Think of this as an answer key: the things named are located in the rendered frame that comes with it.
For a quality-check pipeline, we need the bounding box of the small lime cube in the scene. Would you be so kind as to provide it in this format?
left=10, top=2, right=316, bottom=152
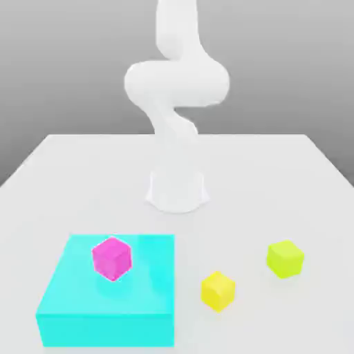
left=266, top=239, right=306, bottom=279

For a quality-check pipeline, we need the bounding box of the small magenta cube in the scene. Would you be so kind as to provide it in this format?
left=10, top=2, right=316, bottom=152
left=91, top=236, right=133, bottom=282

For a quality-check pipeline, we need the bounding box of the small yellow cube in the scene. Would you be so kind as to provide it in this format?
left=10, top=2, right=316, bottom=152
left=201, top=270, right=236, bottom=313

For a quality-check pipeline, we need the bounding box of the large cyan box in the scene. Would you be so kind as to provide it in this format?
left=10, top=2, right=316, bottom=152
left=35, top=234, right=176, bottom=348

